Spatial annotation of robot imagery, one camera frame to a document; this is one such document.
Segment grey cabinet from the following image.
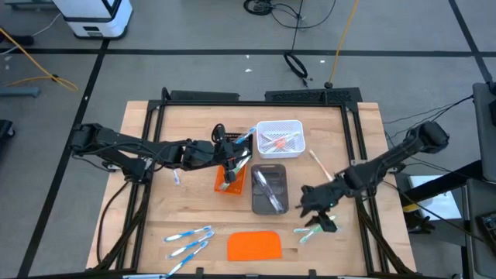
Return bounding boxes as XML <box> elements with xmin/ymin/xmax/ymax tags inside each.
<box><xmin>471</xmin><ymin>81</ymin><xmax>496</xmax><ymax>183</ymax></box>

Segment white perforated plastic basket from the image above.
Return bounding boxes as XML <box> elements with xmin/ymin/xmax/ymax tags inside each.
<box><xmin>256</xmin><ymin>119</ymin><xmax>307</xmax><ymax>160</ymax></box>

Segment yellow floor cable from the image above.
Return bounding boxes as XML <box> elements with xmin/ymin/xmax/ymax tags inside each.
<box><xmin>0</xmin><ymin>26</ymin><xmax>80</xmax><ymax>93</ymax></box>

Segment orange slotted plastic basket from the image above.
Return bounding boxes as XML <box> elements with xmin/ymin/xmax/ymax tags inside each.
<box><xmin>213</xmin><ymin>164</ymin><xmax>248</xmax><ymax>196</ymax></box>

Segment black cable bundle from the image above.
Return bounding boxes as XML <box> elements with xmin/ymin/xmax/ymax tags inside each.
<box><xmin>243</xmin><ymin>0</ymin><xmax>338</xmax><ymax>30</ymax></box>

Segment purple toothbrush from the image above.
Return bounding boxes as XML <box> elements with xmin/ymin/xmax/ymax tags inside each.
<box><xmin>255</xmin><ymin>169</ymin><xmax>281</xmax><ymax>212</ymax></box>
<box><xmin>261</xmin><ymin>176</ymin><xmax>287</xmax><ymax>214</ymax></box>

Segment black perforated panel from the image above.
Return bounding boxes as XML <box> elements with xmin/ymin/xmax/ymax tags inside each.
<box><xmin>264</xmin><ymin>88</ymin><xmax>363</xmax><ymax>104</ymax></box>

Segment black hanging cable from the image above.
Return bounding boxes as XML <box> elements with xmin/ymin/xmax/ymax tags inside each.
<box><xmin>282</xmin><ymin>0</ymin><xmax>310</xmax><ymax>88</ymax></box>

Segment grey cart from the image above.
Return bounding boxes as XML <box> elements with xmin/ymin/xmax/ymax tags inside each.
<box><xmin>463</xmin><ymin>177</ymin><xmax>496</xmax><ymax>279</ymax></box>

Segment black wheeled base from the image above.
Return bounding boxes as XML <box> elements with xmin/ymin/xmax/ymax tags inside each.
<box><xmin>0</xmin><ymin>119</ymin><xmax>16</xmax><ymax>140</ymax></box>

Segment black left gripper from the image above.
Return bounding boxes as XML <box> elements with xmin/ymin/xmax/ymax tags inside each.
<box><xmin>182</xmin><ymin>141</ymin><xmax>240</xmax><ymax>184</ymax></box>

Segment yellow hanging cable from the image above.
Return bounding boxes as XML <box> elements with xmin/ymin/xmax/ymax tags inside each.
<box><xmin>327</xmin><ymin>0</ymin><xmax>360</xmax><ymax>87</ymax></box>

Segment black support beam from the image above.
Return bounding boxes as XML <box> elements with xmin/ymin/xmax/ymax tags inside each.
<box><xmin>402</xmin><ymin>160</ymin><xmax>485</xmax><ymax>205</ymax></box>

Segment orange mat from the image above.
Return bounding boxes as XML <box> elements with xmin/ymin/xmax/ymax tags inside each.
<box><xmin>226</xmin><ymin>230</ymin><xmax>283</xmax><ymax>263</ymax></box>

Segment smoky grey translucent bin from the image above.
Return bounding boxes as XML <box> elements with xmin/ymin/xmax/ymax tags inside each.
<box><xmin>250</xmin><ymin>163</ymin><xmax>290</xmax><ymax>216</ymax></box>

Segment grey flat floor bar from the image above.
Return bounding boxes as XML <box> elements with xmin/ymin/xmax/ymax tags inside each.
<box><xmin>0</xmin><ymin>86</ymin><xmax>42</xmax><ymax>98</ymax></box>

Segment black floor foot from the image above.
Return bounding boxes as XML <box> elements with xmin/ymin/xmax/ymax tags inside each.
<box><xmin>0</xmin><ymin>33</ymin><xmax>35</xmax><ymax>47</ymax></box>

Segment black aluminium table frame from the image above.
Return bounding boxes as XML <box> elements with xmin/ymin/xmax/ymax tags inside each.
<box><xmin>91</xmin><ymin>87</ymin><xmax>418</xmax><ymax>279</ymax></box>

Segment white box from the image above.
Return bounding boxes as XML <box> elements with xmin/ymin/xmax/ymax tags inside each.
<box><xmin>406</xmin><ymin>174</ymin><xmax>463</xmax><ymax>222</ymax></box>

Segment black perforated plastic basket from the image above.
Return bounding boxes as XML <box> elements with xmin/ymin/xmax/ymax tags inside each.
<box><xmin>216</xmin><ymin>132</ymin><xmax>255</xmax><ymax>156</ymax></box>

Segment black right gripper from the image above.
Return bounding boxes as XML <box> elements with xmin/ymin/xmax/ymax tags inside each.
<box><xmin>296</xmin><ymin>176</ymin><xmax>350</xmax><ymax>233</ymax></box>

